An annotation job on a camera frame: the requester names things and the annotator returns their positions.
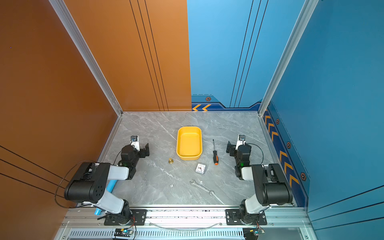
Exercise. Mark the light blue tube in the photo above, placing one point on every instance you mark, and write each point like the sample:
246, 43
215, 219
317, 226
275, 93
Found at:
106, 197

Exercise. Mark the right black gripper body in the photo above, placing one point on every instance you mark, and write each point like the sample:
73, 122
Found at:
234, 153

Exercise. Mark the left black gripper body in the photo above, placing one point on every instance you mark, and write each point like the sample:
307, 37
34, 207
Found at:
138, 155

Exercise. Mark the left green circuit board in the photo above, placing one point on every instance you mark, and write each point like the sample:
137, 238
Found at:
124, 234

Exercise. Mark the aluminium front rail frame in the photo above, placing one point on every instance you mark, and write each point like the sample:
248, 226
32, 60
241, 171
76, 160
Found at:
188, 223

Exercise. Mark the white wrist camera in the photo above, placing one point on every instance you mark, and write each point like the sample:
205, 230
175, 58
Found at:
135, 142
241, 141

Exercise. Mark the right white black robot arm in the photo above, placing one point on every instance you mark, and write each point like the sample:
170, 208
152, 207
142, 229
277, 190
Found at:
270, 184

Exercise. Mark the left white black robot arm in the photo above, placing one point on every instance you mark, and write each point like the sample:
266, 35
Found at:
89, 186

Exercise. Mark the yellow plastic bin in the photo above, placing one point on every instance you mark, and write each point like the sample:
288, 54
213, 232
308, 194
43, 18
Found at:
189, 143

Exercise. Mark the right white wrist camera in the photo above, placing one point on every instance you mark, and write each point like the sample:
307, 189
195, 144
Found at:
241, 141

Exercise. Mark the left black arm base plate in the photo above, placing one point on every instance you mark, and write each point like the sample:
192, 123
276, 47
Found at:
135, 217

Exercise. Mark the right circuit board with wires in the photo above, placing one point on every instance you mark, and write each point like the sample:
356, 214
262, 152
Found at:
253, 233

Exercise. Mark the small square white clock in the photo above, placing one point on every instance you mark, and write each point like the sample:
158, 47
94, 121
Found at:
200, 169

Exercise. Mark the silver open-end wrench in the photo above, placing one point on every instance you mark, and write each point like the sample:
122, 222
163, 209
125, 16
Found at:
194, 183

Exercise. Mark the orange black handled screwdriver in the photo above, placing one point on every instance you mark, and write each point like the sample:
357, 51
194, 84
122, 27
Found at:
215, 154

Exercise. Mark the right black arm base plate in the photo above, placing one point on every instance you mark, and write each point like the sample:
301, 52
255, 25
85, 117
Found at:
235, 217

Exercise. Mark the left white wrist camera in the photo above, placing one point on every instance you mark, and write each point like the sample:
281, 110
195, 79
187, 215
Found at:
135, 142

